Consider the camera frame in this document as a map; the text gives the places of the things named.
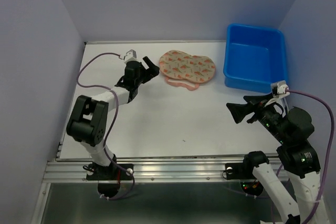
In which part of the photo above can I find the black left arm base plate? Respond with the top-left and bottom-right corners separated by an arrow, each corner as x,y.
82,163 -> 132,181

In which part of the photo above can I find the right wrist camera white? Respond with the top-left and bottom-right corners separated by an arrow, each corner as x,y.
270,80 -> 289,97

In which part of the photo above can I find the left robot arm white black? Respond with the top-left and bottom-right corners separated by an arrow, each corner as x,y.
66,57 -> 160,179

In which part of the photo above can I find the aluminium mounting rail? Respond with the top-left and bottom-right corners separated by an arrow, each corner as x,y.
43,156 -> 243,184

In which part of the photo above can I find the blue plastic bin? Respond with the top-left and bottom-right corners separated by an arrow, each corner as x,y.
223,24 -> 288,93

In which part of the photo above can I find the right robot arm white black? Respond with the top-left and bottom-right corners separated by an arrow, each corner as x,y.
223,94 -> 329,223

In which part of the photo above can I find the floral mesh laundry bag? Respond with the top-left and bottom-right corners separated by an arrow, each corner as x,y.
159,50 -> 216,91

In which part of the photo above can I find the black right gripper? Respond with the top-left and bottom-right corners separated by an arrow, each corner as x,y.
225,91 -> 290,143

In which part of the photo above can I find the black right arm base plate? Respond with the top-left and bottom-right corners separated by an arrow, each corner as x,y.
222,163 -> 255,180

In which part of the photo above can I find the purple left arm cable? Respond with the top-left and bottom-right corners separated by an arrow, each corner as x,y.
76,51 -> 136,200

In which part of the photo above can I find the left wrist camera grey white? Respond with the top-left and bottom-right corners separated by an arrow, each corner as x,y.
123,49 -> 137,63

